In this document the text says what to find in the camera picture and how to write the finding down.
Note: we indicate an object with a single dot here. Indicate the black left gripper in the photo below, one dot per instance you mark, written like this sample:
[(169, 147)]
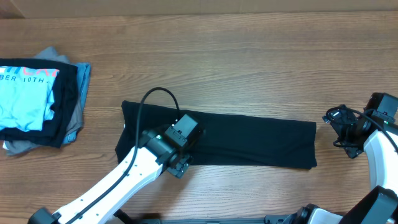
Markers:
[(182, 168)]

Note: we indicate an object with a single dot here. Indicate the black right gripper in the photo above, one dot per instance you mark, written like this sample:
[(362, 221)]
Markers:
[(342, 134)]

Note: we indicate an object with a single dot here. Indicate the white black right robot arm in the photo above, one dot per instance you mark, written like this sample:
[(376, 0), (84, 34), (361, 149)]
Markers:
[(373, 132)]

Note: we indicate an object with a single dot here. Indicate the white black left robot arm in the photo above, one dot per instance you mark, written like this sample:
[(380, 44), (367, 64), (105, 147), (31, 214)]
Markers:
[(158, 150)]

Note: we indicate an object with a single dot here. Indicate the folded grey shirt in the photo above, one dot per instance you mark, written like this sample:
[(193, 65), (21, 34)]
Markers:
[(66, 96)]

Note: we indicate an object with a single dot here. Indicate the folded blue shirt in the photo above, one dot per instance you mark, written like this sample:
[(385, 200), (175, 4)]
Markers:
[(76, 122)]

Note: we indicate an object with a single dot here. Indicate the folded black printed t-shirt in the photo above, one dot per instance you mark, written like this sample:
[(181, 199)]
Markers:
[(26, 97)]

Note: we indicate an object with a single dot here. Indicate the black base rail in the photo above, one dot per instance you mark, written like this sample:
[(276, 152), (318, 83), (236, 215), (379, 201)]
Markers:
[(268, 219)]

